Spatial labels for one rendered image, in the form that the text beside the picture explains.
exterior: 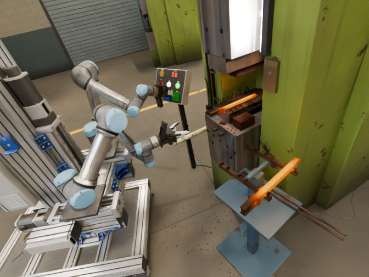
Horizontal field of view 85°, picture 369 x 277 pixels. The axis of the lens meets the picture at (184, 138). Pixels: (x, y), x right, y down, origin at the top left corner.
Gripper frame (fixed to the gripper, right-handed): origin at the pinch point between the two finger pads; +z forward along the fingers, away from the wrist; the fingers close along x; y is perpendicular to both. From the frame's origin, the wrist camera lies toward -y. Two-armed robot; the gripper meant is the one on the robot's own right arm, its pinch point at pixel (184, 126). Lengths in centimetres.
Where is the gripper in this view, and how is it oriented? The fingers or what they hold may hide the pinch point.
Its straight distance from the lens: 134.7
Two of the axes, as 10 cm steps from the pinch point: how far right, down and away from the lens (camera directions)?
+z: 8.7, -4.0, 2.8
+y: 1.8, 7.9, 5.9
